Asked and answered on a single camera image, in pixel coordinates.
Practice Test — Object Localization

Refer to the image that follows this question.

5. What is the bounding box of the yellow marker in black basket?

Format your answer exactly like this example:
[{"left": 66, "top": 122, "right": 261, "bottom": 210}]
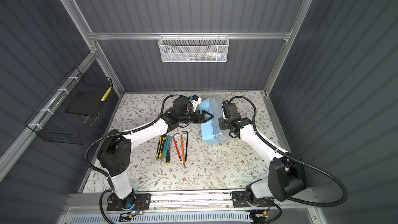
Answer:
[{"left": 101, "top": 87, "right": 112, "bottom": 102}]

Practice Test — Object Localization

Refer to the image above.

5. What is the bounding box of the yellow black utility knife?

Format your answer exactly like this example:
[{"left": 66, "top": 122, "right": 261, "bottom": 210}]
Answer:
[{"left": 156, "top": 134, "right": 167, "bottom": 160}]

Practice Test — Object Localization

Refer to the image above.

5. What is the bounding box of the white wire mesh basket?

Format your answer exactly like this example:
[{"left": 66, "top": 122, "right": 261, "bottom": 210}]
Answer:
[{"left": 158, "top": 36, "right": 230, "bottom": 63}]

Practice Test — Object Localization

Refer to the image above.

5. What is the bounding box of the teal utility knife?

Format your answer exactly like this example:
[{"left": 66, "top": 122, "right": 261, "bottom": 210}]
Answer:
[{"left": 161, "top": 135, "right": 171, "bottom": 159}]

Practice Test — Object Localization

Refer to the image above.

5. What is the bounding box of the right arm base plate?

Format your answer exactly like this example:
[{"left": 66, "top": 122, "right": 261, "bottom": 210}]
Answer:
[{"left": 230, "top": 190, "right": 274, "bottom": 208}]

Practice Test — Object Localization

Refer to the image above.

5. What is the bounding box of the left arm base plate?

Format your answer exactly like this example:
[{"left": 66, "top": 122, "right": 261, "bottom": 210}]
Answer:
[{"left": 106, "top": 193, "right": 152, "bottom": 212}]

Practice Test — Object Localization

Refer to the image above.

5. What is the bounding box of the black yellow tip screwdriver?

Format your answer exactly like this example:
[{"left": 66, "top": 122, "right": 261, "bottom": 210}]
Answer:
[{"left": 165, "top": 135, "right": 172, "bottom": 164}]

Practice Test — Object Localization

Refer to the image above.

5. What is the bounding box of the floral table mat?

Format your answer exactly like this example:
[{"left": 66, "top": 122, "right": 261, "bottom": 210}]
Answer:
[{"left": 82, "top": 91, "right": 301, "bottom": 194}]

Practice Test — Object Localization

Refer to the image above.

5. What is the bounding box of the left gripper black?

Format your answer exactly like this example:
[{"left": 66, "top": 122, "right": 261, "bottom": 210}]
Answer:
[{"left": 179, "top": 110, "right": 214, "bottom": 125}]

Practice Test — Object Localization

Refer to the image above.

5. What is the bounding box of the light blue plastic tool box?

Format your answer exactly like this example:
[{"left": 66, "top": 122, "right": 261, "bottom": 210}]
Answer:
[{"left": 199, "top": 97, "right": 230, "bottom": 145}]

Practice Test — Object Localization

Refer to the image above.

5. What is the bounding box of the black hex key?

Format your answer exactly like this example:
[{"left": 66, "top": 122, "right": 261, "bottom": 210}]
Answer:
[{"left": 182, "top": 131, "right": 189, "bottom": 160}]

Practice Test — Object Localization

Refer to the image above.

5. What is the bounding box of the black wire mesh basket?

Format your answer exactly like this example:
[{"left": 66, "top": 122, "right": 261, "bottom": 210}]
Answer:
[{"left": 24, "top": 68, "right": 113, "bottom": 145}]

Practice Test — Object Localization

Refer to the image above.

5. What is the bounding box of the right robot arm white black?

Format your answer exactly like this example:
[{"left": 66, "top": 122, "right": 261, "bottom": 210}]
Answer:
[{"left": 219, "top": 95, "right": 349, "bottom": 207}]

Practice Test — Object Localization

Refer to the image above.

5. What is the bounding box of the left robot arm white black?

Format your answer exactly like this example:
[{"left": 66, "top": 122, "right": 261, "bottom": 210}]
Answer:
[{"left": 84, "top": 94, "right": 214, "bottom": 200}]

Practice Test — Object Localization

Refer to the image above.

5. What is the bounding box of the white slotted cable duct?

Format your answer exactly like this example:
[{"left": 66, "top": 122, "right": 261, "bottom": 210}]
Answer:
[{"left": 69, "top": 211, "right": 254, "bottom": 224}]

